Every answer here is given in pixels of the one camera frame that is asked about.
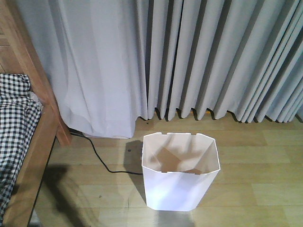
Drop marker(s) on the black white checkered bedding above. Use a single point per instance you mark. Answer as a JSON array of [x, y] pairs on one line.
[[19, 116]]

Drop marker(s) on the light grey curtain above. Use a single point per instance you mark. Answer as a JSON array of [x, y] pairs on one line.
[[112, 61]]

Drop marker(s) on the wooden bed frame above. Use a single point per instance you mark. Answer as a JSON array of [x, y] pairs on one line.
[[18, 56]]

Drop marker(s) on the white plastic trash bin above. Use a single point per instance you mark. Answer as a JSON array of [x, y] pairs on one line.
[[178, 169]]

